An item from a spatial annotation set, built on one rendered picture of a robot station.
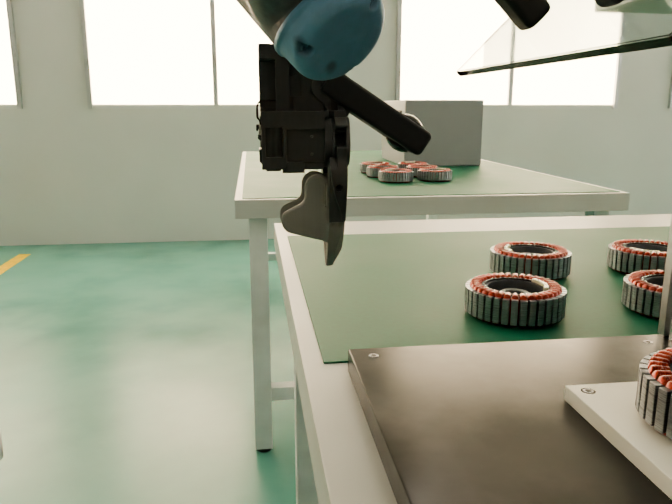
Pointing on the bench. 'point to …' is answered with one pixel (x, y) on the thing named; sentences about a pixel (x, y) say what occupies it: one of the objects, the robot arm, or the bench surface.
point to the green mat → (453, 288)
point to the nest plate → (625, 427)
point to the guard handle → (535, 10)
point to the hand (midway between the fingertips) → (336, 252)
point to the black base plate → (500, 421)
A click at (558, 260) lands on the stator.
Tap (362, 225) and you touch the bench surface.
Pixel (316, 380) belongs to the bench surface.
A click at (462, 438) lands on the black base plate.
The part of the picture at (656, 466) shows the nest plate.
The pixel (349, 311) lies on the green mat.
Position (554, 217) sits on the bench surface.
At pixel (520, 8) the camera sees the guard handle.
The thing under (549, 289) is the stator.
